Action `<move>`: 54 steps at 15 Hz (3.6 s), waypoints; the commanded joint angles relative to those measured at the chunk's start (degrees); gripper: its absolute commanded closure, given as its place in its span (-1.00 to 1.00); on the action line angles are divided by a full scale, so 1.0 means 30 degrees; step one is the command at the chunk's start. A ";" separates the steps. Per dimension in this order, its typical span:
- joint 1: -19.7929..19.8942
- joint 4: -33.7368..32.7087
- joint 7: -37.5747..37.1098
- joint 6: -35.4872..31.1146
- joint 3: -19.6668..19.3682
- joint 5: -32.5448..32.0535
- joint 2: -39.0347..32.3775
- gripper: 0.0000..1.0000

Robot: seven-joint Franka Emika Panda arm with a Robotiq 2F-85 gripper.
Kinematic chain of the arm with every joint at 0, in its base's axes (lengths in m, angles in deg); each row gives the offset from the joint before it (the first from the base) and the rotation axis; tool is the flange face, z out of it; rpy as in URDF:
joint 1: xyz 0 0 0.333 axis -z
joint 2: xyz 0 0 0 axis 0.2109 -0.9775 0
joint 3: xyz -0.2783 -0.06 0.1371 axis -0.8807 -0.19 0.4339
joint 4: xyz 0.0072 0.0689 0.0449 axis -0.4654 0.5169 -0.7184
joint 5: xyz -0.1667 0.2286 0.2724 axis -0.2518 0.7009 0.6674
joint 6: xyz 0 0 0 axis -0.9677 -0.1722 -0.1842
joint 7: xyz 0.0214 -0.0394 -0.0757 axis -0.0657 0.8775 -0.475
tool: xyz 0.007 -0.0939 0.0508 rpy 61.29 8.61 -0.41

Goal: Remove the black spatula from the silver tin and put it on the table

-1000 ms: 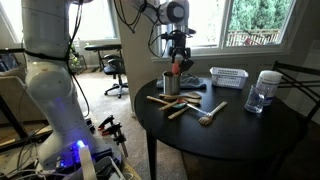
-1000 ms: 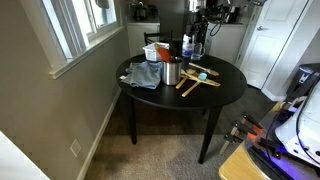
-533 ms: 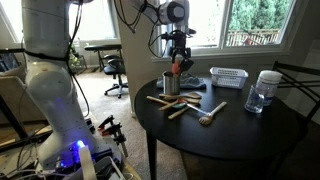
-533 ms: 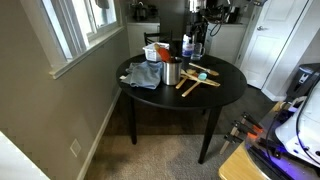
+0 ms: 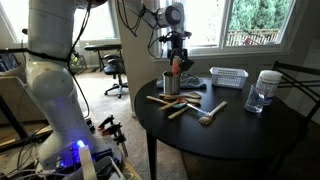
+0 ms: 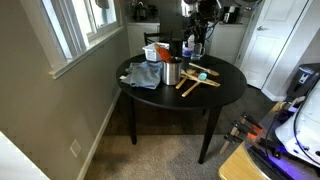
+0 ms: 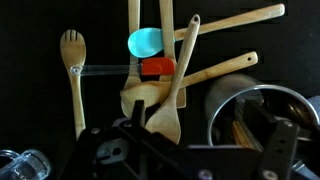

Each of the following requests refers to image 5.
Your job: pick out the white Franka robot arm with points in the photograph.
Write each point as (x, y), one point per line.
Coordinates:
(50, 83)

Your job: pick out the white bottle blue label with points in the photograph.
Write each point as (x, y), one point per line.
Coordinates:
(270, 86)

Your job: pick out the black orange clamp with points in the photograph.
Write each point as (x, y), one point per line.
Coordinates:
(111, 128)
(106, 121)
(121, 143)

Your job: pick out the black desk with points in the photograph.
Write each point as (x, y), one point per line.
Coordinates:
(101, 47)

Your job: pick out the white plastic basket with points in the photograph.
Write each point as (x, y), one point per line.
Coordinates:
(228, 77)

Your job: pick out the wooden robot platform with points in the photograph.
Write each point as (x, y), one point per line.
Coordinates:
(13, 133)

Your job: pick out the white framed window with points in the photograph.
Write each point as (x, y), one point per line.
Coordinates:
(253, 26)

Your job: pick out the bright living room window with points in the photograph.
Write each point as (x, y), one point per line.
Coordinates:
(96, 18)

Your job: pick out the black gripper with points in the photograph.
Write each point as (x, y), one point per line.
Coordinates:
(176, 46)

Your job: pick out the clear glass cup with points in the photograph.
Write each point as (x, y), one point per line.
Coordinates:
(254, 100)

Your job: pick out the blue cloth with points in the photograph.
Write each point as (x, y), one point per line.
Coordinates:
(191, 81)

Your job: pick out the silver tin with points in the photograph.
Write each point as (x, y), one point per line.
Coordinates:
(171, 85)

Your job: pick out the orange spatula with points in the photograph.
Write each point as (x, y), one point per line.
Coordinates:
(175, 66)

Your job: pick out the flat wooden spatula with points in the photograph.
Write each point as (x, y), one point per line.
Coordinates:
(185, 95)

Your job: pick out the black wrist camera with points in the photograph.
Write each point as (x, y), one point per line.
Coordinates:
(165, 38)

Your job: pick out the black dining chair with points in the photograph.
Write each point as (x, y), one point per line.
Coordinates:
(300, 80)

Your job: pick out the black spatula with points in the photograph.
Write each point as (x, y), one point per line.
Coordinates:
(187, 65)

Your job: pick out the long wooden stick utensil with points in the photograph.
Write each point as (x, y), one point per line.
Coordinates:
(156, 99)

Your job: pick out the wooden spatula teal head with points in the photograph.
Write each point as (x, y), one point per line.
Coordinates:
(178, 112)

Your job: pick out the black office chair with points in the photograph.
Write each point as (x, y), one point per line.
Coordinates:
(115, 68)

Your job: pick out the round black table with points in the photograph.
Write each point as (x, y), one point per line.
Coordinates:
(226, 133)

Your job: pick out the wooden fork spoon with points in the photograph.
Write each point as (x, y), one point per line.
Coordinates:
(213, 111)

